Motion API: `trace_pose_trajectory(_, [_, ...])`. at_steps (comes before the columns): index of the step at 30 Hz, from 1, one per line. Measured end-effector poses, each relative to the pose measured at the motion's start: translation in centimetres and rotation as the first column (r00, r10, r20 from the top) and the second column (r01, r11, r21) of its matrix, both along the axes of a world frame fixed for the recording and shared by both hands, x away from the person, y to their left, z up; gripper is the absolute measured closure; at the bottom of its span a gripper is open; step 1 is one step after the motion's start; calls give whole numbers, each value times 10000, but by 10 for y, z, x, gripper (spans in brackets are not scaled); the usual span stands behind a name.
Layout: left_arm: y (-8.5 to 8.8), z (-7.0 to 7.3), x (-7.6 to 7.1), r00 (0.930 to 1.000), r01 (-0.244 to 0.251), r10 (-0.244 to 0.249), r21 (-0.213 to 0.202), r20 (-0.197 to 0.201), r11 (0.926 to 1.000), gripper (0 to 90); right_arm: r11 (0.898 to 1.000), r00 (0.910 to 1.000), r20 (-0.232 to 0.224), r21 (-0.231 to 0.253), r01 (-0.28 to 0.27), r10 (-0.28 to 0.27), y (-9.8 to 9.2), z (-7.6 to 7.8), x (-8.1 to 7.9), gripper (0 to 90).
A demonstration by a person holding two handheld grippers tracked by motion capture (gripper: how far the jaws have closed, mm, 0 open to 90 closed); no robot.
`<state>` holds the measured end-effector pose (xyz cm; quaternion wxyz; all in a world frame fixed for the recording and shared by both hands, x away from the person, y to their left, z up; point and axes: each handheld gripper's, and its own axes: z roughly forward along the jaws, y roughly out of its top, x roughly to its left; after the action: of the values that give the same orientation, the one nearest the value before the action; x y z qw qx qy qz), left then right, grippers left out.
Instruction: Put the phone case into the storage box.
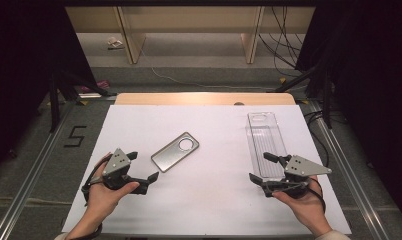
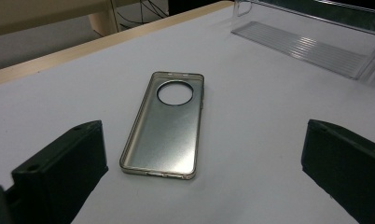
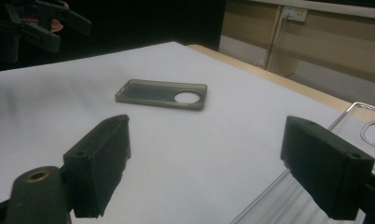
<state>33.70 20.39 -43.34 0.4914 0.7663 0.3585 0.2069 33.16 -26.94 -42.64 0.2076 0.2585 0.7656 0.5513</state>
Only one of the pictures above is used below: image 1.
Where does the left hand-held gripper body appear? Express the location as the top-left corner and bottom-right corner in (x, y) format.
(100, 147), (149, 195)

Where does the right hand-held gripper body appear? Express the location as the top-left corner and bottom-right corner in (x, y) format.
(263, 154), (333, 200)

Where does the clear plastic tray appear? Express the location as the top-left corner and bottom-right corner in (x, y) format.
(245, 111), (289, 183)

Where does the grey phone case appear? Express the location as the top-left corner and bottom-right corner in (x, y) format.
(150, 131), (201, 174)

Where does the person's left hand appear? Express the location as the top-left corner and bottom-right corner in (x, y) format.
(84, 152), (141, 219)

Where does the person's right hand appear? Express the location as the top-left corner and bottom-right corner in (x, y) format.
(272, 176), (334, 236)

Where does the white table sheet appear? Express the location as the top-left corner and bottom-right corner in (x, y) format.
(61, 104), (353, 236)

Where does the black metal stand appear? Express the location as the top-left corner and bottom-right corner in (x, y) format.
(48, 70), (119, 134)
(273, 65), (334, 130)

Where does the pink cloth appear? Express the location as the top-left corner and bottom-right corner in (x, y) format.
(80, 79), (111, 95)

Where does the dark curtain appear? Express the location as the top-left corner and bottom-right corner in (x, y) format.
(294, 0), (402, 229)
(0, 0), (97, 176)

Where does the crumpled white paper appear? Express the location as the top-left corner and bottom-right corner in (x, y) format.
(106, 36), (125, 51)

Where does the beige wooden furniture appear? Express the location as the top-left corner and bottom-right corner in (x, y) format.
(64, 5), (317, 65)

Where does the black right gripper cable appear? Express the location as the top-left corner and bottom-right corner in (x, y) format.
(308, 177), (327, 214)

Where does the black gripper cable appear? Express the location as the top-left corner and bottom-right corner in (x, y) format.
(68, 154), (113, 240)
(308, 177), (327, 214)

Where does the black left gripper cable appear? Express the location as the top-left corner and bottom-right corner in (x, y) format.
(68, 154), (113, 240)

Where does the aluminium floor rail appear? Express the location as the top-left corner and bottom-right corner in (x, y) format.
(0, 100), (74, 240)
(309, 99), (391, 240)

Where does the bundle of black cables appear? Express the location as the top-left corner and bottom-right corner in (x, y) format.
(257, 5), (307, 78)

